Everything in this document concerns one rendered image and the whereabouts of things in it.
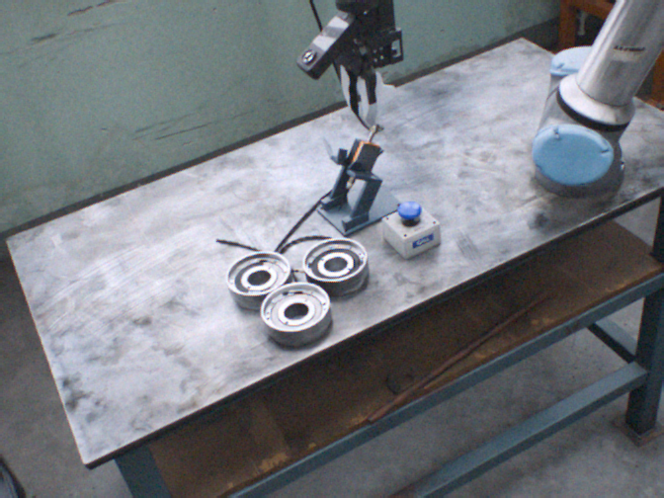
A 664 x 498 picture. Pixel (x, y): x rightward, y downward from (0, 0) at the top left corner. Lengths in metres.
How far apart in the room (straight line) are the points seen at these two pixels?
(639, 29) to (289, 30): 1.94
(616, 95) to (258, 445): 0.80
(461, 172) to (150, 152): 1.64
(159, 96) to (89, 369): 1.70
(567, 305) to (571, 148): 0.45
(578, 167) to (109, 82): 1.87
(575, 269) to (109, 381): 0.93
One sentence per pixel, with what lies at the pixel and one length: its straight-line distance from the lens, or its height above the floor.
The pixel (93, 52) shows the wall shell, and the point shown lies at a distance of 2.77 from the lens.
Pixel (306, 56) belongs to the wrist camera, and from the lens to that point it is 1.28.
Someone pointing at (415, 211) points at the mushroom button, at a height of 0.87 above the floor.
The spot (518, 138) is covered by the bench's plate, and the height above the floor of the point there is 0.80.
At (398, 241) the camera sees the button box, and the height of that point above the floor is 0.83.
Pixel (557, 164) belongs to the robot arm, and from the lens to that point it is 1.28.
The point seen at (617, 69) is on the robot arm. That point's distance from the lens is 1.21.
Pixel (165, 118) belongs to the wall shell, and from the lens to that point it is 2.92.
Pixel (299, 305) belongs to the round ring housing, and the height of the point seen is 0.82.
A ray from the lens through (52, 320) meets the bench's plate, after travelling 1.42.
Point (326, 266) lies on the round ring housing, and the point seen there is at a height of 0.82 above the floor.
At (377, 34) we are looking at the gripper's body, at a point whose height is 1.12.
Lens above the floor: 1.68
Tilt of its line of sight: 40 degrees down
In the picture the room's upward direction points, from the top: 10 degrees counter-clockwise
